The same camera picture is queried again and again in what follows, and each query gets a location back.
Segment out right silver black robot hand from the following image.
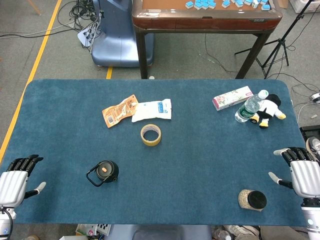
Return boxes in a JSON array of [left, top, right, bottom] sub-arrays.
[[268, 147, 320, 200]]

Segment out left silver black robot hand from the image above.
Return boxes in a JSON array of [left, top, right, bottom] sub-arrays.
[[0, 154, 47, 208]]

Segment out black round kettle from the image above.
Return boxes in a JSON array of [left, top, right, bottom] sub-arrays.
[[86, 160, 120, 187]]

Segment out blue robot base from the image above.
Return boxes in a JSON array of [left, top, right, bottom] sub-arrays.
[[90, 0, 155, 68]]

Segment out grey sneaker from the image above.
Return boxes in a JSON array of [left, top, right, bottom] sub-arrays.
[[305, 136, 320, 161]]

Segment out black box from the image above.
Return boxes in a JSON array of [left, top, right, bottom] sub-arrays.
[[298, 125, 320, 142]]

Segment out glass jar with black lid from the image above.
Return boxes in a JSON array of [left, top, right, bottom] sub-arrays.
[[237, 189, 268, 212]]

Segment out black white penguin plush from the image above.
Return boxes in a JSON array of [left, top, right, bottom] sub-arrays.
[[249, 93, 287, 130]]

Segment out white sneakers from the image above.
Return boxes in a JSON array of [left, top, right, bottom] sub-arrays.
[[223, 224, 261, 240]]

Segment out clear water bottle green label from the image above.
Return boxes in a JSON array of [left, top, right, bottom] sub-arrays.
[[234, 89, 270, 123]]

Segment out checkerboard calibration card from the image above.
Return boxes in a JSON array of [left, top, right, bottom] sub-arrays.
[[95, 223, 112, 236]]

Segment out pink floral tissue box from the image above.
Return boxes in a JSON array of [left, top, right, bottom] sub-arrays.
[[212, 85, 255, 112]]

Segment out orange snack packet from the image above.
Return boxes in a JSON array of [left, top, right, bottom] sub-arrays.
[[101, 94, 139, 129]]

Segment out black tripod stand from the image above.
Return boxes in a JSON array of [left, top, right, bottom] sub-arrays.
[[234, 0, 320, 80]]

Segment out blue felt table cover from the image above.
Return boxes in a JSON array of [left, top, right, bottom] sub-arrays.
[[0, 78, 309, 228]]

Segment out yellow tape roll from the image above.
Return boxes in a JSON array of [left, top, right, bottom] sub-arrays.
[[140, 124, 162, 146]]

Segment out white plastic packet blue print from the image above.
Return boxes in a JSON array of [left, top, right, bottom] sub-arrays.
[[131, 98, 173, 124]]

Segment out white power strip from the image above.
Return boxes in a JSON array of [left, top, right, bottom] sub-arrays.
[[77, 23, 101, 48]]

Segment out white storage box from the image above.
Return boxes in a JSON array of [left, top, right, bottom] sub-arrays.
[[291, 0, 320, 14]]

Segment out white chair wooden legs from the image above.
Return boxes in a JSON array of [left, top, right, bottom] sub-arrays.
[[25, 0, 42, 16]]

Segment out brown mahjong table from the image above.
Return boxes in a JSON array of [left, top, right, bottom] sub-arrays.
[[131, 0, 283, 80]]

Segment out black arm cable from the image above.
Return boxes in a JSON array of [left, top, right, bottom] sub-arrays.
[[1, 207, 14, 237]]

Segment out long black floor cable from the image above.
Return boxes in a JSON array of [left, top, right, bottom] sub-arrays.
[[0, 21, 78, 39]]

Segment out thin black cable under table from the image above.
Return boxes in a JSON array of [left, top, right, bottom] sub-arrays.
[[204, 33, 240, 74]]

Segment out black cable bundle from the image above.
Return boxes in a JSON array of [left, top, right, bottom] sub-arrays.
[[56, 0, 102, 30]]

